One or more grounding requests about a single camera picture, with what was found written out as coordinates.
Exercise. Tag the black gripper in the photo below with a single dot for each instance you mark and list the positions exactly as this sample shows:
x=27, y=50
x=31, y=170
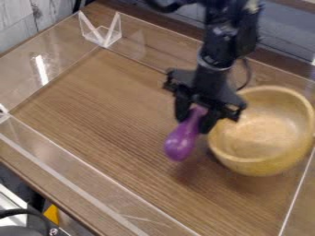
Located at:
x=208, y=91

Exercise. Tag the purple toy eggplant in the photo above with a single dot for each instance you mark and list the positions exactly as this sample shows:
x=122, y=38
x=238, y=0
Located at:
x=182, y=139

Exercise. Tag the brown wooden bowl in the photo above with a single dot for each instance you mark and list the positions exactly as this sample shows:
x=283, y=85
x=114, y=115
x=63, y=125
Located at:
x=271, y=138

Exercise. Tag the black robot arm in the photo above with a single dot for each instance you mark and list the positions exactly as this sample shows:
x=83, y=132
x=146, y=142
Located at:
x=231, y=37

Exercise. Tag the clear acrylic enclosure wall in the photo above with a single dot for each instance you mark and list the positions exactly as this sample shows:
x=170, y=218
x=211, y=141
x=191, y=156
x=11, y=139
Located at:
x=84, y=118

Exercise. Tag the clear acrylic corner bracket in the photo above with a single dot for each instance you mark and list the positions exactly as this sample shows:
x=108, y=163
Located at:
x=104, y=36

